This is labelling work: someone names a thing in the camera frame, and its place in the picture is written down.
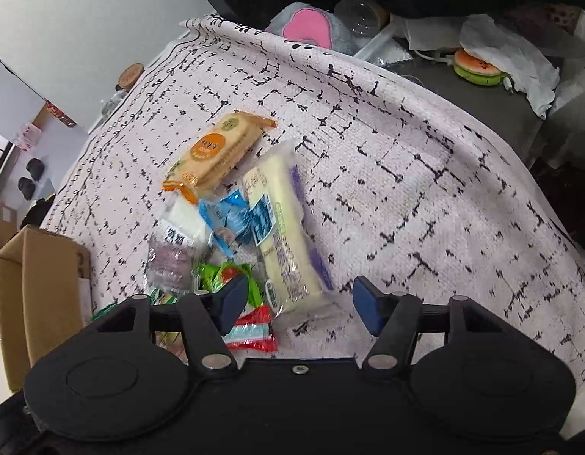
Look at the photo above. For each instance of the long white purple snack packet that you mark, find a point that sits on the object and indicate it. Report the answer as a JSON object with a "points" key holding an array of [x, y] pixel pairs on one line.
{"points": [[283, 227]]}

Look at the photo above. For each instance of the white crumpled cloth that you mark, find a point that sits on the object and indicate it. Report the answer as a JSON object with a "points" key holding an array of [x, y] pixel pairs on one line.
{"points": [[520, 61]]}

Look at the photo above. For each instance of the black round object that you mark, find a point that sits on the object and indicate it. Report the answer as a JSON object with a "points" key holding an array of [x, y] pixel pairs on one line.
{"points": [[26, 188], [35, 168]]}

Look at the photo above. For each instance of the red white striped snack packet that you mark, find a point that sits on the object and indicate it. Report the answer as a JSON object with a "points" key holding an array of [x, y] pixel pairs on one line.
{"points": [[254, 331]]}

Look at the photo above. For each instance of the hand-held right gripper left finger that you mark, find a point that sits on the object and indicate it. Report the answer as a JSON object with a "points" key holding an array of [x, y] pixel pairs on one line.
{"points": [[233, 301]]}

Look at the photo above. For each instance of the blue snack packet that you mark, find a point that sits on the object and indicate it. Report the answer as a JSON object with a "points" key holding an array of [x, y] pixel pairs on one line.
{"points": [[235, 220]]}

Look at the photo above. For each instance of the brown carton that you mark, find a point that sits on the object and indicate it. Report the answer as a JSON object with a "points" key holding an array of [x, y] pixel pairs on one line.
{"points": [[1, 230]]}

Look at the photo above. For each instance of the pink white packet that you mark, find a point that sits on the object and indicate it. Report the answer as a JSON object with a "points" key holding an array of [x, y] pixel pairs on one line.
{"points": [[29, 135]]}

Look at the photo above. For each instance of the cardboard box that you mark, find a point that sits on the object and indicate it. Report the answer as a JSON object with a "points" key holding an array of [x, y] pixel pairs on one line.
{"points": [[17, 294]]}

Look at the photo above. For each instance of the dark cloth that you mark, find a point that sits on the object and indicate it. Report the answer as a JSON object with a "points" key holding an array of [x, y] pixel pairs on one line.
{"points": [[36, 209]]}

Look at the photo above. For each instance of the red label strip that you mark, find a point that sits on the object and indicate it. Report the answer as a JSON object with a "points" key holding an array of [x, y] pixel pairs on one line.
{"points": [[60, 113]]}

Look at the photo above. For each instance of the white black-flecked woven cloth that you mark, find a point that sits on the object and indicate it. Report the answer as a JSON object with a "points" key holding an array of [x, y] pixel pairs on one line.
{"points": [[392, 175]]}

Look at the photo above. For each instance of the green snack packet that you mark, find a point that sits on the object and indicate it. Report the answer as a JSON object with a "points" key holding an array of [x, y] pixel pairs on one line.
{"points": [[211, 277]]}

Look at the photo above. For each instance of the clear plastic case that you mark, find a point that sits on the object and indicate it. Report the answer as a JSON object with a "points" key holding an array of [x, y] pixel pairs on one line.
{"points": [[382, 50]]}

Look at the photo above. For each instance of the brown dotted pouch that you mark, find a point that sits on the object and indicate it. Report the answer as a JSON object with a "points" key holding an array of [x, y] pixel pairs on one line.
{"points": [[548, 16]]}

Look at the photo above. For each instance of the grey plush with pink heart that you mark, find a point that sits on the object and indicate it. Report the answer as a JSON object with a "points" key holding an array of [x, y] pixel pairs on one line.
{"points": [[306, 26]]}

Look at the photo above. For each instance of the orange cracker packet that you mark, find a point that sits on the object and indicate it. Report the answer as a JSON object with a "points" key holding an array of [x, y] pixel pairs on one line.
{"points": [[216, 151]]}

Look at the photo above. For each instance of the purple clear snack packet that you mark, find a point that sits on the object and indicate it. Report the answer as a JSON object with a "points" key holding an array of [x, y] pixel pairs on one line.
{"points": [[171, 265]]}

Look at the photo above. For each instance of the small white clear packet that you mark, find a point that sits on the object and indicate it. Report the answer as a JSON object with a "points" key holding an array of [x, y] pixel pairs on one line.
{"points": [[185, 222]]}

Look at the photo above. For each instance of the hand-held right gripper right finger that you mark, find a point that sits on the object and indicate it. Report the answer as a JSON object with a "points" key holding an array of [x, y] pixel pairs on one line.
{"points": [[368, 303]]}

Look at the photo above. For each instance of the burger-shaped toy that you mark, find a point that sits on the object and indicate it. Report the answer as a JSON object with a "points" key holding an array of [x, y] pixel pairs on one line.
{"points": [[477, 68]]}

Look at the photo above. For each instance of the glass jar with wooden lid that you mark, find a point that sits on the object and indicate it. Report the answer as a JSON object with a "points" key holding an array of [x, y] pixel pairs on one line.
{"points": [[130, 76]]}

